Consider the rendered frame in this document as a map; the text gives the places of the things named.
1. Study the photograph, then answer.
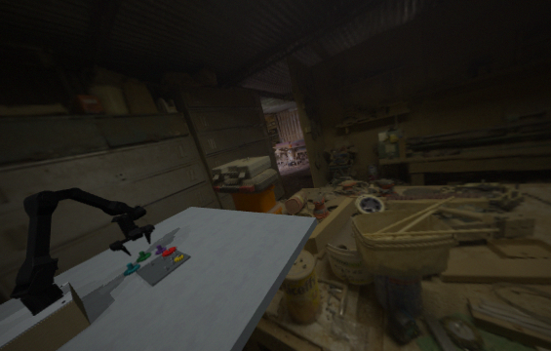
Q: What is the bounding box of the teal gear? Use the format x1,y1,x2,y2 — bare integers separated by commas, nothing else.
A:
124,262,140,277

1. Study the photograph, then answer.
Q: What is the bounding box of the green gear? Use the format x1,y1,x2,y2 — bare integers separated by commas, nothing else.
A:
137,251,151,262

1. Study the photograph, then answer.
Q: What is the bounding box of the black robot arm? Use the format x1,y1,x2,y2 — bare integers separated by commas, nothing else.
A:
10,187,146,316

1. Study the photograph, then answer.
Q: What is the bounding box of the red gear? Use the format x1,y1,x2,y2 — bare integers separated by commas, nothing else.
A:
162,247,176,256

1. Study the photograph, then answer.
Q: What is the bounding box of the purple gear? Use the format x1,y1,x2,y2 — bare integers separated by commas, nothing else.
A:
156,245,167,254

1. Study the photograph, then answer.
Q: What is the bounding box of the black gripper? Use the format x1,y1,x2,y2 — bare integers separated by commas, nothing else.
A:
109,223,155,255

